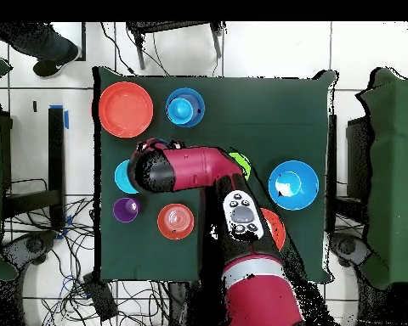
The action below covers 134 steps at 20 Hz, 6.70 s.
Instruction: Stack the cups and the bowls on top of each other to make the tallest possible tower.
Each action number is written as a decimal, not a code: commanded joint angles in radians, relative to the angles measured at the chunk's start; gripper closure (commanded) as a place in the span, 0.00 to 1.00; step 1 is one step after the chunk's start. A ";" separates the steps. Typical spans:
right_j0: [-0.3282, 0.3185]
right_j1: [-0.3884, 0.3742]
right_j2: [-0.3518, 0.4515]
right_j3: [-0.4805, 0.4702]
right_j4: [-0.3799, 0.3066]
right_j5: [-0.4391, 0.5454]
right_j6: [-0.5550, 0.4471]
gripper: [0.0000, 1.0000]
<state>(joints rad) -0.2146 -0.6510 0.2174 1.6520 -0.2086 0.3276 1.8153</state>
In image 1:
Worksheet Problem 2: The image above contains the purple cup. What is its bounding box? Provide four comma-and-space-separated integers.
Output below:
112, 197, 141, 224

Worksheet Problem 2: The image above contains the floor cable bundle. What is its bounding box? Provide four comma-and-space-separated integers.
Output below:
3, 196, 96, 326

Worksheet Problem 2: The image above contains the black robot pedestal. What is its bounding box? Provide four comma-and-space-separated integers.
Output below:
167, 280, 225, 326

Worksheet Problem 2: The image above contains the person's leg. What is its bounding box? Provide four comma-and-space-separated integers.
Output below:
0, 21, 83, 79

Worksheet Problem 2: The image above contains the blue tape strip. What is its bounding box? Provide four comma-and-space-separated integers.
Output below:
49, 104, 70, 131

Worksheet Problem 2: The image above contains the dark grey pedestal foot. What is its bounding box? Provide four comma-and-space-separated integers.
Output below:
1, 230, 59, 269
329, 232, 371, 267

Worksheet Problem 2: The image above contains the light blue ribbed bowl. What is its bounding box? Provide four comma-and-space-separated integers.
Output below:
114, 159, 139, 195

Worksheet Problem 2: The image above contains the large orange bowl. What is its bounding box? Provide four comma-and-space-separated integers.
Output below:
259, 207, 287, 253
98, 81, 155, 139

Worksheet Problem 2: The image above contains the medium blue bowl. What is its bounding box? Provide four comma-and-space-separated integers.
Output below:
165, 87, 206, 129

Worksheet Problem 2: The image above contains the dark green tablecloth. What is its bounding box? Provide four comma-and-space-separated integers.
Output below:
92, 65, 337, 284

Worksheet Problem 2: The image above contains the black floor cable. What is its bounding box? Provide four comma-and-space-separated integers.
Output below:
99, 21, 137, 76

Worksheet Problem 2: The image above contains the black floor box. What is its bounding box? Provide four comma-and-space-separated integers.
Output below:
82, 273, 119, 323

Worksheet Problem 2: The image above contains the black metal frame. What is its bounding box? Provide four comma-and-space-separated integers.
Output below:
326, 113, 375, 235
0, 106, 67, 232

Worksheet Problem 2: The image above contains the small orange bowl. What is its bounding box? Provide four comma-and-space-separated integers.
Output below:
156, 203, 196, 241

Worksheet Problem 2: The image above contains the large blue bowl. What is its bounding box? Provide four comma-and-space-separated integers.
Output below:
268, 160, 320, 211

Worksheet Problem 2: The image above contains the black metal stand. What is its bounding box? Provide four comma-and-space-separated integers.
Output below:
126, 21, 227, 71

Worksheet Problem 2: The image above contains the green ribbed bowl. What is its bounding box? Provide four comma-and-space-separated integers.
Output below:
228, 152, 253, 182

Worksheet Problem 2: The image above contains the black square floor frame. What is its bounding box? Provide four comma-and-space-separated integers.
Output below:
77, 21, 87, 63

